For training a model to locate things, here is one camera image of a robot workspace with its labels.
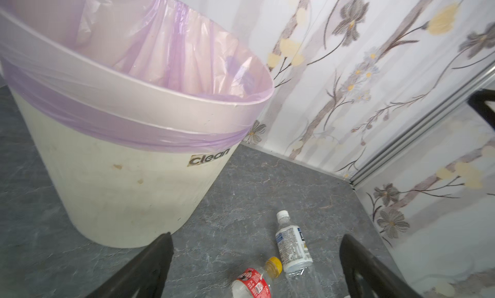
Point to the clear bottle white label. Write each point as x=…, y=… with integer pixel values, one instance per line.
x=297, y=263

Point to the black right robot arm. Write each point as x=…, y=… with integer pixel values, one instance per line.
x=478, y=102

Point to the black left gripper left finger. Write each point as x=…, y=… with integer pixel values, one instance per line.
x=145, y=275

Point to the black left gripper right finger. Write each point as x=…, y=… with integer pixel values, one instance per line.
x=366, y=276

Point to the cream plastic trash bin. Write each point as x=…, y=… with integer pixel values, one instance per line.
x=120, y=196

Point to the small bottle yellow cap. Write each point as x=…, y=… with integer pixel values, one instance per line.
x=257, y=282

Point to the purple plastic bin liner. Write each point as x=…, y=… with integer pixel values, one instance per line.
x=147, y=74

